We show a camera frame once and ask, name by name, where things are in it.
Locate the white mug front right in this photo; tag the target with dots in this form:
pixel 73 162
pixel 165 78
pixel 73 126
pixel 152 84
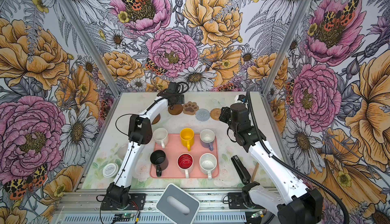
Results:
pixel 208 164

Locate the red inside white mug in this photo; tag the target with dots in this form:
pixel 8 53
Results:
pixel 185 163

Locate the grey woven round coaster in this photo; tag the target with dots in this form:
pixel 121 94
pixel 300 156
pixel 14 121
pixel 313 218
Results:
pixel 202 115

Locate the yellow mug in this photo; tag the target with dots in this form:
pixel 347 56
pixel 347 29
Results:
pixel 187 138

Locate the white mug back left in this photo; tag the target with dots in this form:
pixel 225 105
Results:
pixel 161 137

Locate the grey tissue box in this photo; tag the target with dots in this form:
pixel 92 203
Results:
pixel 177 205

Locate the green circuit board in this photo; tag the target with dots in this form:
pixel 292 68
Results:
pixel 125 217

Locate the black mug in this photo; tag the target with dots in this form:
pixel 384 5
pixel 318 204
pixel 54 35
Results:
pixel 160 161

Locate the clear glass jar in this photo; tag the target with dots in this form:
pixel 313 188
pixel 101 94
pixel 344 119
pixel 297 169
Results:
pixel 121 153

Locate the white lidded jar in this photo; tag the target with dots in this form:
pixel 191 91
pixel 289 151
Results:
pixel 110 170

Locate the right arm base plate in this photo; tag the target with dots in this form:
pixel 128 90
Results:
pixel 236 201

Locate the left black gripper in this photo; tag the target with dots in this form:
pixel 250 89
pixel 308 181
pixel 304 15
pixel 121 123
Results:
pixel 180 100

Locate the brown paw print coaster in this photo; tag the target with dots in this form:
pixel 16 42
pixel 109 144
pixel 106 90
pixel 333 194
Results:
pixel 190 108

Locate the matte brown round coaster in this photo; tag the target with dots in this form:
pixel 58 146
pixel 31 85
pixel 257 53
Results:
pixel 175 109

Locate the black stapler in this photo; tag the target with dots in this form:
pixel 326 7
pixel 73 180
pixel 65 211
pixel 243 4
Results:
pixel 242 172

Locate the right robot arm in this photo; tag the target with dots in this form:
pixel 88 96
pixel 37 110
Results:
pixel 294 203

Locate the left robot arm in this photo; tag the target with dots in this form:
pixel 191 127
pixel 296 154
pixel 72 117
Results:
pixel 139 135

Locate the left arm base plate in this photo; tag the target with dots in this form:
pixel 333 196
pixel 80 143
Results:
pixel 136 202

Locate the glossy brown round coaster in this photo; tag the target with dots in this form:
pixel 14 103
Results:
pixel 156 120

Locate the pink plastic tray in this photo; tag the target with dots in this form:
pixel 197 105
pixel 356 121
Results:
pixel 178 156

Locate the tan rattan round coaster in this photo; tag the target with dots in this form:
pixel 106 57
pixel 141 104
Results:
pixel 215 114

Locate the lavender mug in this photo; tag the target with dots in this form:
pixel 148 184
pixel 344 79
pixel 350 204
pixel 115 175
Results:
pixel 207 138

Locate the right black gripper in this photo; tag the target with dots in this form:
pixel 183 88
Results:
pixel 227 110

